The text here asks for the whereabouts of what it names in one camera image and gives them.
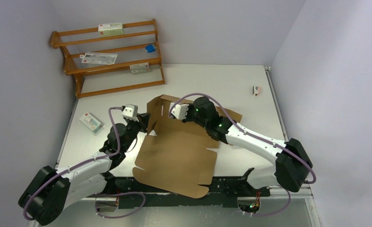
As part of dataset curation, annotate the small blue object on shelf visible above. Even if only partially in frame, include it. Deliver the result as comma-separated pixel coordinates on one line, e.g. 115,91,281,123
145,44,156,53

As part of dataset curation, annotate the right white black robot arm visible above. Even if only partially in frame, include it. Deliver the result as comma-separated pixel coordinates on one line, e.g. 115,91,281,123
169,96,313,196

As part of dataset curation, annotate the orange wooden shelf rack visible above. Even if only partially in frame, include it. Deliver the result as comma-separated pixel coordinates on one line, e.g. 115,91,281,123
50,19,165,98

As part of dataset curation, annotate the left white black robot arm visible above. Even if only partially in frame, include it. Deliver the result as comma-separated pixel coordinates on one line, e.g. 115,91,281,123
18,113,151,226

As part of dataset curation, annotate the white green box on table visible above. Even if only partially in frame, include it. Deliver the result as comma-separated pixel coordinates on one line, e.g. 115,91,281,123
79,113,104,134

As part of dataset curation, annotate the brown cardboard box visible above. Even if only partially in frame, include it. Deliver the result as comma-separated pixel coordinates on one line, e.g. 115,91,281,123
132,94,243,199

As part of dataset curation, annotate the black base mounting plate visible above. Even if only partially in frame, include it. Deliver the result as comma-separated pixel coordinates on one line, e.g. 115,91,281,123
101,176,270,208

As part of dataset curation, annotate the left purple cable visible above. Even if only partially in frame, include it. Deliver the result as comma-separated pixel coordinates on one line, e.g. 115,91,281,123
22,107,147,220

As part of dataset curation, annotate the clear plastic package on shelf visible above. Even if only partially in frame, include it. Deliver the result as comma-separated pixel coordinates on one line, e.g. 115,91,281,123
79,52,118,65

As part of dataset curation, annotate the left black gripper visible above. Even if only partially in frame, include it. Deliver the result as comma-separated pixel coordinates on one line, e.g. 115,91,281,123
121,113,151,151

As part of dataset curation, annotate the aluminium frame rail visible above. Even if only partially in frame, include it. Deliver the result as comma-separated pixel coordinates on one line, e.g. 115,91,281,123
27,177,322,227

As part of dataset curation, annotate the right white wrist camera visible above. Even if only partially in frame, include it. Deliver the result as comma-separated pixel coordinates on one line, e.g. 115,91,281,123
169,102,189,120

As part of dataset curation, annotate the small pink white object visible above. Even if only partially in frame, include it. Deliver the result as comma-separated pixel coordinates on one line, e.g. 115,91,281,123
253,86,261,96

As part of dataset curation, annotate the white green box top shelf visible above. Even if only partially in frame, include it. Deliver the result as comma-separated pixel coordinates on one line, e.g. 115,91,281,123
98,23,124,36

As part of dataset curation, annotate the white box lower shelf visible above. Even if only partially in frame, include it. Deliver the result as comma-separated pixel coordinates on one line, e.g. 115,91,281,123
129,62,151,75

